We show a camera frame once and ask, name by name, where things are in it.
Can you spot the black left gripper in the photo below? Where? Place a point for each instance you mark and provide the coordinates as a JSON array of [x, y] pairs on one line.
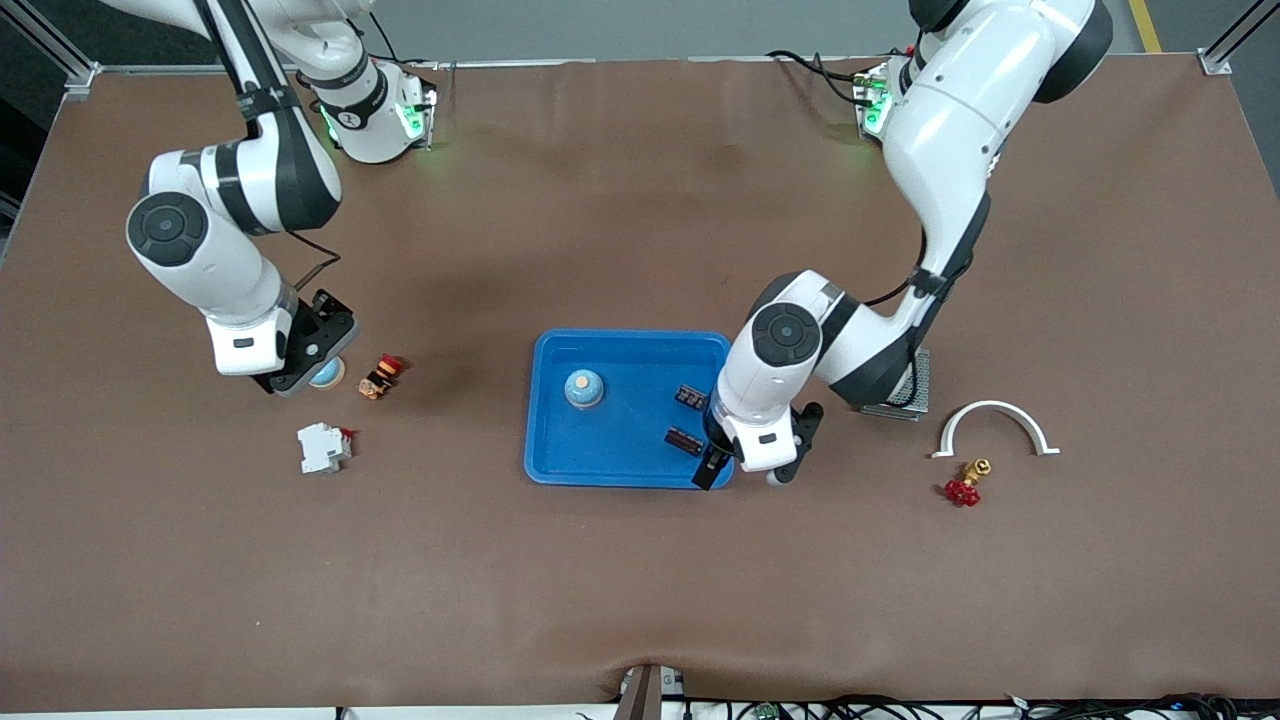
[[712, 464]]

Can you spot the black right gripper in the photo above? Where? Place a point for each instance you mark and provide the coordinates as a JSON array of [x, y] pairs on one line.
[[322, 331]]

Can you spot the long brown electrolytic capacitor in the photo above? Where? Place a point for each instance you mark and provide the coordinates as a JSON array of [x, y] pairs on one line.
[[685, 441]]

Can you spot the blue bell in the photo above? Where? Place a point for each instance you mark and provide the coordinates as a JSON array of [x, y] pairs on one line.
[[328, 376], [583, 390]]

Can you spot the short brown electrolytic capacitor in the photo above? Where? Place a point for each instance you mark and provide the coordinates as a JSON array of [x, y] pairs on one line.
[[691, 397]]

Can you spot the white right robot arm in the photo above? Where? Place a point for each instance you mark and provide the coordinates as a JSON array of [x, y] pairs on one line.
[[230, 285]]

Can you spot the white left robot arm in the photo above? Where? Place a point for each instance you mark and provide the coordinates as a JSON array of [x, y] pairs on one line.
[[940, 130]]

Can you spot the blue plastic tray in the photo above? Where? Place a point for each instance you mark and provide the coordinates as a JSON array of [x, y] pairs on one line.
[[625, 440]]

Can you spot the white circuit breaker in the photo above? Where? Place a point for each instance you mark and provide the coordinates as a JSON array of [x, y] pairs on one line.
[[322, 448]]

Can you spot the metal mesh power supply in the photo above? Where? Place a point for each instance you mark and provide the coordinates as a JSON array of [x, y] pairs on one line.
[[921, 385]]

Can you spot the orange and red switch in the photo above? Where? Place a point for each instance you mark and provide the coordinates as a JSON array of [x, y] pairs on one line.
[[380, 377]]

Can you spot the white arch-shaped bracket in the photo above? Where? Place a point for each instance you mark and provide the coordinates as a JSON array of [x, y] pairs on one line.
[[995, 405]]

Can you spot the aluminium table edge rail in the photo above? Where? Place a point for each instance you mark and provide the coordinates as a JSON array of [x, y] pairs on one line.
[[650, 62]]

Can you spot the aluminium frame profile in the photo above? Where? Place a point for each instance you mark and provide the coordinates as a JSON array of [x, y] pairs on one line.
[[1215, 62], [60, 50]]

